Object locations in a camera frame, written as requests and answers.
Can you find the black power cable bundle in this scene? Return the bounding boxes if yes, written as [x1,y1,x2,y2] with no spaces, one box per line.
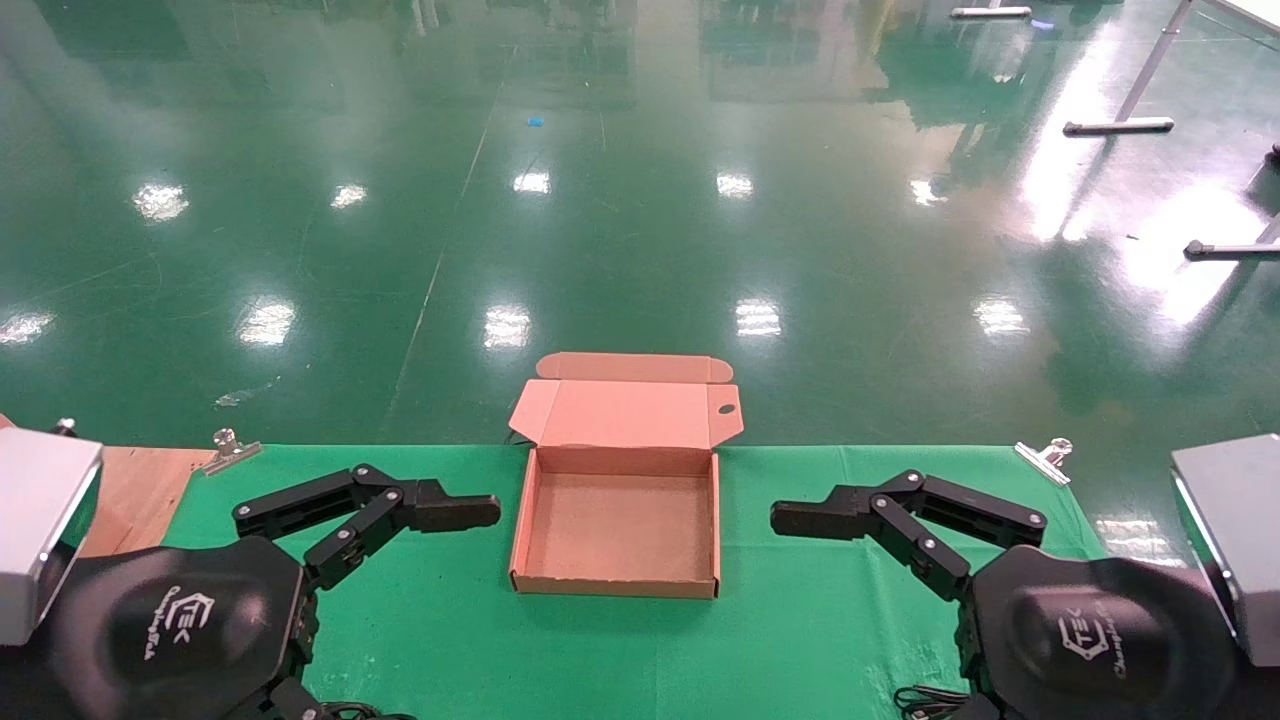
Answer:
[893,684,976,720]
[300,698,421,720]

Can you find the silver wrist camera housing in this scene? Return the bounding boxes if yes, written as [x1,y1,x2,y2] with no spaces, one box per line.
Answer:
[0,428,104,647]
[1170,433,1280,668]

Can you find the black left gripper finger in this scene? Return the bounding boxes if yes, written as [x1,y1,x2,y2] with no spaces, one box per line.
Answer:
[233,464,502,542]

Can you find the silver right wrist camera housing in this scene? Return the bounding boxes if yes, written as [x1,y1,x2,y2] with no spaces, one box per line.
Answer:
[1170,433,1280,668]

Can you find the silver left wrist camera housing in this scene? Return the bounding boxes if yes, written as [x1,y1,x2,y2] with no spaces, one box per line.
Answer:
[0,428,104,647]

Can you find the white table leg with foot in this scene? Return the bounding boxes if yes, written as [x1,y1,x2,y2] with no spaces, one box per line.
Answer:
[1062,0,1196,137]

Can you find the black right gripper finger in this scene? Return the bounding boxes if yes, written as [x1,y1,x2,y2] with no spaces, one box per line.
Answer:
[770,469,1049,550]

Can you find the green table cloth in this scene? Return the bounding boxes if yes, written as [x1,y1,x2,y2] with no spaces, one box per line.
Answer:
[160,444,1111,720]

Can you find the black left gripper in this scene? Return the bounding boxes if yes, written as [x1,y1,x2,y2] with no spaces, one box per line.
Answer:
[40,489,407,720]

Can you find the brown cardboard mailer box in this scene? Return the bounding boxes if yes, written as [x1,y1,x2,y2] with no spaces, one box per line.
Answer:
[508,351,745,600]

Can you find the metal binder clip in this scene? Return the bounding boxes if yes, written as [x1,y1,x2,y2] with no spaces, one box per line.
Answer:
[1014,437,1074,488]
[200,428,263,477]

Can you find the white table top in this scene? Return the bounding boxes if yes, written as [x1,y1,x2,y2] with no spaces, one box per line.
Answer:
[1205,0,1280,37]

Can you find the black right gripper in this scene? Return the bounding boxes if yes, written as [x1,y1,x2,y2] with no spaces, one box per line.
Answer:
[869,496,1242,720]

